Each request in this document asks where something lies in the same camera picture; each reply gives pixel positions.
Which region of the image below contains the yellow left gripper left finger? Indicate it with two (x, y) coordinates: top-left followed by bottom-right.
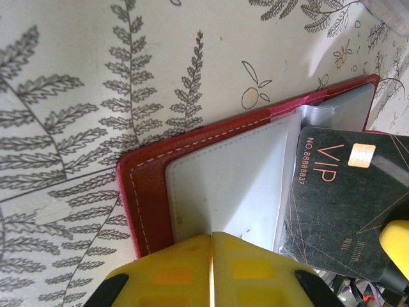
(89, 234), (214, 307)

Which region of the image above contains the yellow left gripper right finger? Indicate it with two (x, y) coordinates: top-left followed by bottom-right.
(210, 232), (344, 307)

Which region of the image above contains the black VIP card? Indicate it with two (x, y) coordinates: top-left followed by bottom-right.
(279, 126), (409, 282)

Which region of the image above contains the red card holder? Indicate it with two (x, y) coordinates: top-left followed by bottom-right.
(115, 73), (383, 259)

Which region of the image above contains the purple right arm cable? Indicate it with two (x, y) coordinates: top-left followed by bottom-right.
(351, 277), (383, 307)

